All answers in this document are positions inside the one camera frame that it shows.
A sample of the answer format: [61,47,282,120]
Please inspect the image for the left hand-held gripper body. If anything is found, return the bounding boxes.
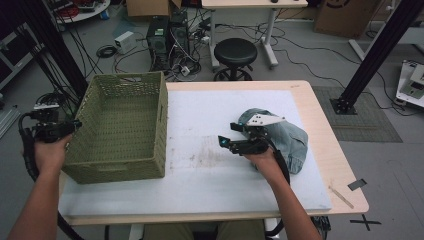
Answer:
[19,102,74,144]

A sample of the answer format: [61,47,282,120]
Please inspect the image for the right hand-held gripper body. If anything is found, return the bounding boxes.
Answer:
[229,113,287,157]

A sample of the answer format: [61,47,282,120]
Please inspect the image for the light blue denim skirt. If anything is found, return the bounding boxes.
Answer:
[237,107,309,175]

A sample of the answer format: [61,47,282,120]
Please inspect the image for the green woven basket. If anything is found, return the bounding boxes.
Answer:
[61,70,169,185]

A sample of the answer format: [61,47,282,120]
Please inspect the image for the person's right hand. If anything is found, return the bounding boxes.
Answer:
[241,148,285,184]

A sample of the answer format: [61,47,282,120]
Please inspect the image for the person's left hand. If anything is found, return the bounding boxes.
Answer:
[33,133,74,175]

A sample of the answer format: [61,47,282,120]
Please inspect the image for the grey metal rails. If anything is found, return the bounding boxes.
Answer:
[0,106,22,139]

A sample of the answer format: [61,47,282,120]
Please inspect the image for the white foam mat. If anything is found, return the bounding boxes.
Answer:
[58,89,333,218]

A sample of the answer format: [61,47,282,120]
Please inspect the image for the black round stool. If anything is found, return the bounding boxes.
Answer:
[213,37,259,82]

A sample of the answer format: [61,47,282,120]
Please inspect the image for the small white box device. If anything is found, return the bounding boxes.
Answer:
[113,30,138,55]

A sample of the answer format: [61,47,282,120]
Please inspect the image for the thin wooden stick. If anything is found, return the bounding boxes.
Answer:
[328,185,355,210]

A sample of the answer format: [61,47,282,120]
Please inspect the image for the black computer tower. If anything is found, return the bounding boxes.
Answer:
[169,11,192,59]
[145,15,171,73]

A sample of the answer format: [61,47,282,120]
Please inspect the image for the person's khaki trousers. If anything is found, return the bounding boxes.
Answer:
[143,219,268,240]

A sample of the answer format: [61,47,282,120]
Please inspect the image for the black tape piece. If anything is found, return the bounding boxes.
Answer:
[347,178,368,192]

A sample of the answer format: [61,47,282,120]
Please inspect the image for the round white table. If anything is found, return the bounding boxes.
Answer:
[46,0,112,24]

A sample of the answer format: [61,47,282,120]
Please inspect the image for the grey floor mat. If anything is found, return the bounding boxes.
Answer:
[311,85,404,144]

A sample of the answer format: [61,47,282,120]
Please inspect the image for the white desk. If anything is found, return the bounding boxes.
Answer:
[200,0,309,70]

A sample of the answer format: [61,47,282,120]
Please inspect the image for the black tape cross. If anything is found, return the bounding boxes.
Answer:
[349,214,383,232]

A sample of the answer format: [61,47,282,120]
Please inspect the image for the small cardboard box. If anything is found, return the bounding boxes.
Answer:
[125,0,183,18]

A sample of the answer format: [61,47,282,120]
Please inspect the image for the large cardboard box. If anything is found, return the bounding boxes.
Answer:
[313,0,384,39]

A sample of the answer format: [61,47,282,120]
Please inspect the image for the white machine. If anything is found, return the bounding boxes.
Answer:
[394,59,424,109]

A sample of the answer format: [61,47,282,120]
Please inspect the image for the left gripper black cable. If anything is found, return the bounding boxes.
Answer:
[18,111,84,240]

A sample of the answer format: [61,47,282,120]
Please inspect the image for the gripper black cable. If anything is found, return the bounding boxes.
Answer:
[264,138,292,239]
[18,111,84,240]

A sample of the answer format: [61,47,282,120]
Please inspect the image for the bundle of black cables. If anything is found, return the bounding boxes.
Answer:
[34,91,71,114]

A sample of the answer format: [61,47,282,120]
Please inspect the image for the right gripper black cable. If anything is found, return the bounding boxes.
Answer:
[264,138,292,239]

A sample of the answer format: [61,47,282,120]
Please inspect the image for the coiled black cable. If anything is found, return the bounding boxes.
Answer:
[95,44,118,59]

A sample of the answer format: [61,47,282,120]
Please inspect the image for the tangle of floor cables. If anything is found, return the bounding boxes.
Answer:
[168,16,216,83]

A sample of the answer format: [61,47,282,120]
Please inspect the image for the black metal stand post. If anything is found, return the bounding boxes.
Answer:
[329,0,424,116]
[13,0,89,99]

